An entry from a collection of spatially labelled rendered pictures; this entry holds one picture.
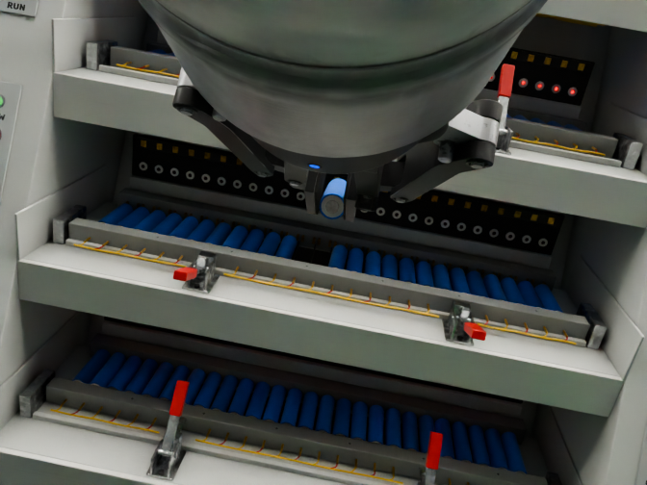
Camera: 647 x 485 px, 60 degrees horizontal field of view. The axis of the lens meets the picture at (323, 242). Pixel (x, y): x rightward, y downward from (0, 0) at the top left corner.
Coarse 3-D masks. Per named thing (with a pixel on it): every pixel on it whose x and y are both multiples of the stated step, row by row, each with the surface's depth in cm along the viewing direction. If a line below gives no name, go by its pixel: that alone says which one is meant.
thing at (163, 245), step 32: (96, 224) 61; (128, 256) 59; (160, 256) 59; (192, 256) 60; (224, 256) 60; (256, 256) 60; (288, 288) 58; (352, 288) 59; (384, 288) 59; (416, 288) 59; (512, 320) 59; (544, 320) 58; (576, 320) 58
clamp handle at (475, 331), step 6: (462, 312) 55; (468, 312) 55; (462, 318) 56; (462, 324) 53; (468, 324) 51; (474, 324) 51; (468, 330) 50; (474, 330) 49; (480, 330) 49; (474, 336) 49; (480, 336) 49
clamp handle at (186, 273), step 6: (198, 258) 56; (204, 258) 56; (198, 264) 56; (204, 264) 56; (174, 270) 50; (180, 270) 50; (186, 270) 51; (192, 270) 51; (198, 270) 54; (204, 270) 56; (174, 276) 50; (180, 276) 50; (186, 276) 50; (192, 276) 51
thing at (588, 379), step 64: (64, 192) 62; (192, 192) 72; (64, 256) 58; (512, 256) 70; (128, 320) 57; (192, 320) 57; (256, 320) 56; (320, 320) 55; (384, 320) 57; (448, 384) 56; (512, 384) 55; (576, 384) 55
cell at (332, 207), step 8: (328, 184) 43; (336, 184) 41; (344, 184) 42; (328, 192) 38; (336, 192) 38; (344, 192) 40; (328, 200) 38; (336, 200) 38; (320, 208) 38; (328, 208) 38; (336, 208) 38; (328, 216) 38; (336, 216) 38
